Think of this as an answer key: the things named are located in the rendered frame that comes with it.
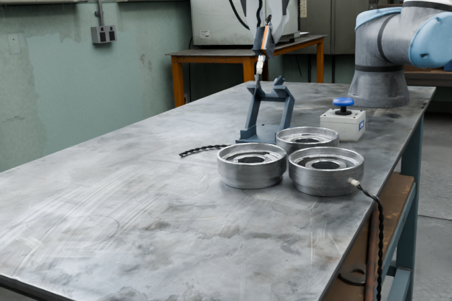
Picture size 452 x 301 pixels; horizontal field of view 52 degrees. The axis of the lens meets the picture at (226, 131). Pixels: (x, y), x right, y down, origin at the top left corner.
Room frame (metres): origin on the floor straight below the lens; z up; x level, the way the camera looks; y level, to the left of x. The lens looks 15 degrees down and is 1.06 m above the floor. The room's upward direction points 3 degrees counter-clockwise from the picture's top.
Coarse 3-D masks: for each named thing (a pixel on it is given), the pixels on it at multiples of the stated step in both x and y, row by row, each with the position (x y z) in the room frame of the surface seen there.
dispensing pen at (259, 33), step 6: (270, 18) 0.90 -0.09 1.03; (270, 24) 0.89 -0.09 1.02; (258, 30) 0.87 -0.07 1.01; (264, 30) 0.87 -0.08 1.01; (258, 36) 0.87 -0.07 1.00; (258, 42) 0.86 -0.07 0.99; (252, 48) 0.86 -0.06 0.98; (258, 48) 0.85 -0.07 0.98; (258, 54) 0.87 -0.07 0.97; (264, 54) 0.86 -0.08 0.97; (258, 60) 0.86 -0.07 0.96; (264, 60) 0.86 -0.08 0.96; (258, 66) 0.85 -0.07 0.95; (258, 72) 0.85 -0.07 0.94; (258, 78) 0.84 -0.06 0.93
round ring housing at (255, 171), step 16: (240, 144) 0.71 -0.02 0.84; (256, 144) 0.72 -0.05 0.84; (272, 144) 0.70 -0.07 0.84; (224, 160) 0.64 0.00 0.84; (240, 160) 0.68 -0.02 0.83; (256, 160) 0.69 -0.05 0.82; (224, 176) 0.64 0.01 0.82; (240, 176) 0.62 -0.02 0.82; (256, 176) 0.62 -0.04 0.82; (272, 176) 0.62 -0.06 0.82
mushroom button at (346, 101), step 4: (336, 100) 0.86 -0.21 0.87; (340, 100) 0.86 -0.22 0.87; (344, 100) 0.86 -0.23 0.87; (348, 100) 0.86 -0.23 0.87; (352, 100) 0.86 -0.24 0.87; (336, 104) 0.86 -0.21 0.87; (340, 104) 0.85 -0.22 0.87; (344, 104) 0.85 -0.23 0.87; (348, 104) 0.85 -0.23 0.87; (352, 104) 0.86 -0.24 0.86; (340, 108) 0.87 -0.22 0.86; (344, 108) 0.87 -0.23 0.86
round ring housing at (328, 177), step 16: (320, 160) 0.65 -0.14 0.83; (336, 160) 0.65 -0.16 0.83; (352, 160) 0.64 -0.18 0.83; (304, 176) 0.59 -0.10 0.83; (320, 176) 0.58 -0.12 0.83; (336, 176) 0.57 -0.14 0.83; (352, 176) 0.58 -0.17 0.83; (304, 192) 0.60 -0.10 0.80; (320, 192) 0.58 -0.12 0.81; (336, 192) 0.58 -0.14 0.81
